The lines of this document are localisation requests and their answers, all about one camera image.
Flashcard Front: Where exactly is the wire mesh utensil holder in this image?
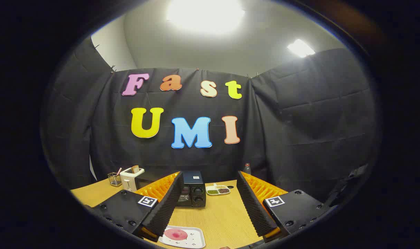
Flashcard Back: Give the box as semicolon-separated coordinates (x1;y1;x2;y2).
108;172;122;187

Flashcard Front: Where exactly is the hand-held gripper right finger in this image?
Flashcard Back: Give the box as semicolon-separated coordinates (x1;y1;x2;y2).
236;170;330;243

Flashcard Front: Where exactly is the black toaster oven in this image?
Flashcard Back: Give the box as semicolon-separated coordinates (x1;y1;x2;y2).
135;170;207;208

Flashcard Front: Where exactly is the white pop-up toaster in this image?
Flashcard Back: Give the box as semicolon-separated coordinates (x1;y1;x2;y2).
120;167;145;192

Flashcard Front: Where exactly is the white divided bean dish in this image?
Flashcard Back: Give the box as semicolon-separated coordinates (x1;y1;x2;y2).
206;183;231;196

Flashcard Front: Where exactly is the small ceiling light panel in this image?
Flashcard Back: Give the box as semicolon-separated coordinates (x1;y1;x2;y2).
287;39;316;58

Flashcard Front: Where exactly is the white rectangular food tray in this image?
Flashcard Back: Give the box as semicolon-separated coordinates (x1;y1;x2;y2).
158;225;206;249

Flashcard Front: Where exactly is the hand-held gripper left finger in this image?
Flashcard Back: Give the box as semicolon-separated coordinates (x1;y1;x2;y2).
91;171;185;242

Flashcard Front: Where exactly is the large ceiling light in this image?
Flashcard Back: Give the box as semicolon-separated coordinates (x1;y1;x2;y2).
166;0;246;35

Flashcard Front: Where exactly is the pink round meat slice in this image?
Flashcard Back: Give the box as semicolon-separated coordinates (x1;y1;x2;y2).
164;228;189;241

